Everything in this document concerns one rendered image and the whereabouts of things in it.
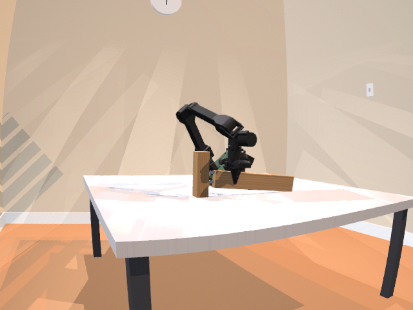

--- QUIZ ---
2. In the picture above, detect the wooden post with slot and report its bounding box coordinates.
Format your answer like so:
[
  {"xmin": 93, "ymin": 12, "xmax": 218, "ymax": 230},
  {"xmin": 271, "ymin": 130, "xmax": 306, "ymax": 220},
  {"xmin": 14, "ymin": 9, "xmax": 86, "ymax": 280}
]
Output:
[{"xmin": 192, "ymin": 151, "xmax": 210, "ymax": 198}]

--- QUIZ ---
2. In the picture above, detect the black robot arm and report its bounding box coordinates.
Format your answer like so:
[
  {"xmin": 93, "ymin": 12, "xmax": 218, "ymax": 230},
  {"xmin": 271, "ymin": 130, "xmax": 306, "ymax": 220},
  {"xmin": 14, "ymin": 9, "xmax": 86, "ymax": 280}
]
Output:
[{"xmin": 176, "ymin": 102, "xmax": 257, "ymax": 172}]

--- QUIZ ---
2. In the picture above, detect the light wooden board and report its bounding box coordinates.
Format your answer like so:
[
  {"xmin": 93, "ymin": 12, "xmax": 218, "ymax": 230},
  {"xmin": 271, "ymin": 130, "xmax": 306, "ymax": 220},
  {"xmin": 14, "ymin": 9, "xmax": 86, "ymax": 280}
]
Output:
[{"xmin": 209, "ymin": 170, "xmax": 294, "ymax": 192}]

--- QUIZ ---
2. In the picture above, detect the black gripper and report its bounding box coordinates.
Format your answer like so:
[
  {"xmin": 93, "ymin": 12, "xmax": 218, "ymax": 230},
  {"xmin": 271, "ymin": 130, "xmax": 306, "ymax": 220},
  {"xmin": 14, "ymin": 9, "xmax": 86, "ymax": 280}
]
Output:
[{"xmin": 219, "ymin": 146, "xmax": 251, "ymax": 185}]

